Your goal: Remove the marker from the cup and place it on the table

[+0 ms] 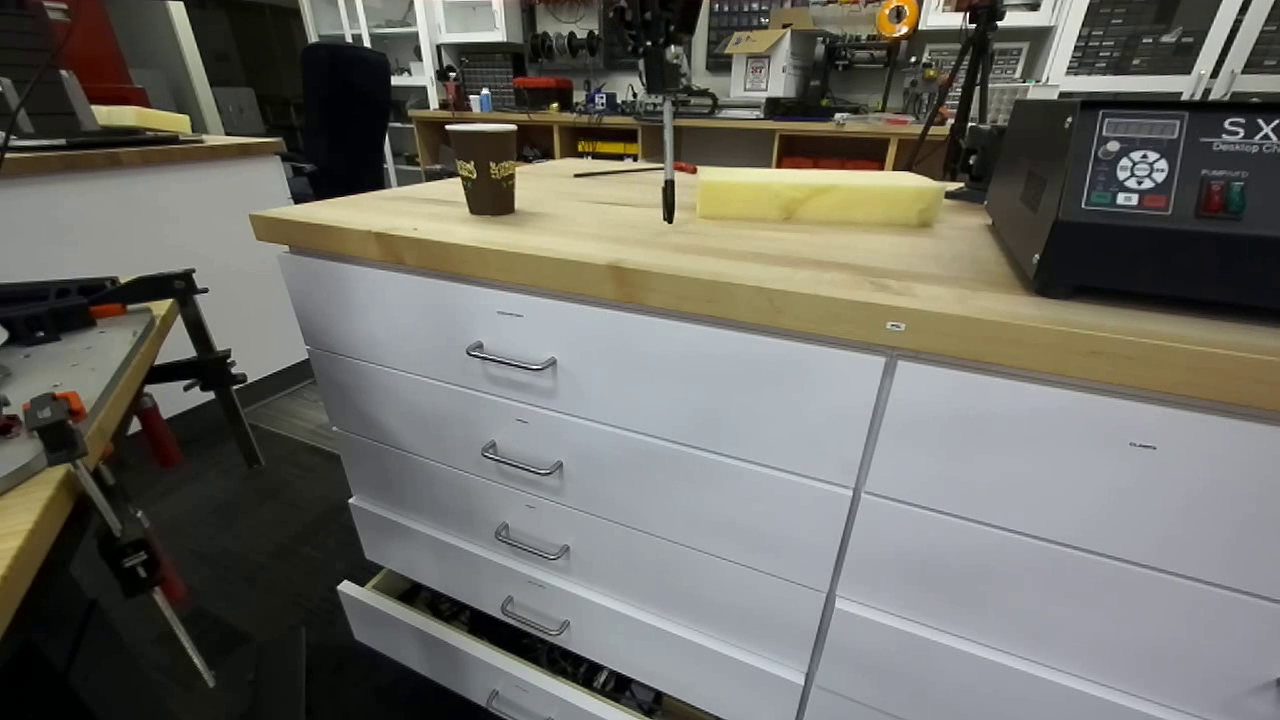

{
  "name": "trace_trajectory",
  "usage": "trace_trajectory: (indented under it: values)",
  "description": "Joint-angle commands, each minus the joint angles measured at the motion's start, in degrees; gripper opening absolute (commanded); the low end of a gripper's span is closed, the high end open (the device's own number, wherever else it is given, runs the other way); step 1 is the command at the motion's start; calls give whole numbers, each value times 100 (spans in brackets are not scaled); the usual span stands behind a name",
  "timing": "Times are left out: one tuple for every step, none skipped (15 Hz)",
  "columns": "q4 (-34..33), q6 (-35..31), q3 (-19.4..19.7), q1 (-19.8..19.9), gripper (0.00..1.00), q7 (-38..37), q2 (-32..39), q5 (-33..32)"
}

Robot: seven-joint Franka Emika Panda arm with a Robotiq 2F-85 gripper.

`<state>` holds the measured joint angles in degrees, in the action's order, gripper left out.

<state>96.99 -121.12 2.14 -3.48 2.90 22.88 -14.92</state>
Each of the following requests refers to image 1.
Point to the brown paper cup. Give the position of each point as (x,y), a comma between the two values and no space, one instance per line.
(486,165)

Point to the black grey marker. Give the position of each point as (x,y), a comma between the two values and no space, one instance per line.
(671,200)

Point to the yellow foam block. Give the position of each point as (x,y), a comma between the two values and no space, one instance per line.
(815,198)

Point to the open white drawer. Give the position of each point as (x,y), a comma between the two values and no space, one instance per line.
(425,645)

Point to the black control box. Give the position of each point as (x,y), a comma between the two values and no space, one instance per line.
(1146,224)

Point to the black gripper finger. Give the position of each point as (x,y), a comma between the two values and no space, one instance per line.
(680,67)
(653,67)

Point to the yellow tape roll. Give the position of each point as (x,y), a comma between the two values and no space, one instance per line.
(882,16)

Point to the wooden side workbench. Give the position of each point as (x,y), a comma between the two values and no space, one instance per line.
(26,533)

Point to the white framed wall panels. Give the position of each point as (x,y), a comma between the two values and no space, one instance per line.
(1146,43)

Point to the red machine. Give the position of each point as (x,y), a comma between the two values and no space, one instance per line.
(101,53)

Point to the black camera tripod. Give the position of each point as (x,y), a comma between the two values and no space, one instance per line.
(974,67)

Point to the yellow foam slab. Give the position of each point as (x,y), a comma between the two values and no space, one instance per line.
(143,121)

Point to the black orange bar clamp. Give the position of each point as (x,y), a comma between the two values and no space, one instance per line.
(135,553)

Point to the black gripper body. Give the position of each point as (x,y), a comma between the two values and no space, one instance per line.
(653,5)

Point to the wooden shelf bench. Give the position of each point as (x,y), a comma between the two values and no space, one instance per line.
(747,125)

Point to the white counter wood top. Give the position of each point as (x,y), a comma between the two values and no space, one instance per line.
(135,224)

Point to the black high-back chair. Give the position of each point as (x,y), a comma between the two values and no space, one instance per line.
(345,121)

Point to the small wooden house box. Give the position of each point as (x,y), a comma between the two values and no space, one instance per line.
(763,67)

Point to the white drawer cabinet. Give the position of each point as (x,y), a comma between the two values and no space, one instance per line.
(695,402)

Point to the black folding clamp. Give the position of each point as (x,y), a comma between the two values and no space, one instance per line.
(203,363)

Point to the white glass door cabinet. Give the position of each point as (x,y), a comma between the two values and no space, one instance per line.
(425,43)

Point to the red box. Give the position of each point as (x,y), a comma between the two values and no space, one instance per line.
(543,94)

